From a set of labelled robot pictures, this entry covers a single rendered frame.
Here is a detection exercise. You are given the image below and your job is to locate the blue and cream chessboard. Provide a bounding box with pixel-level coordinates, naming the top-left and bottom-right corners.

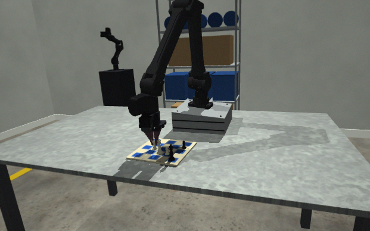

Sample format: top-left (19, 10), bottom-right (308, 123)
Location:
top-left (126, 138), bottom-right (197, 166)

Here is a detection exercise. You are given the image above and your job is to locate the white chess king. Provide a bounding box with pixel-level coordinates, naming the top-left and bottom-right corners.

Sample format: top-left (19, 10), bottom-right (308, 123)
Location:
top-left (157, 139), bottom-right (163, 154)

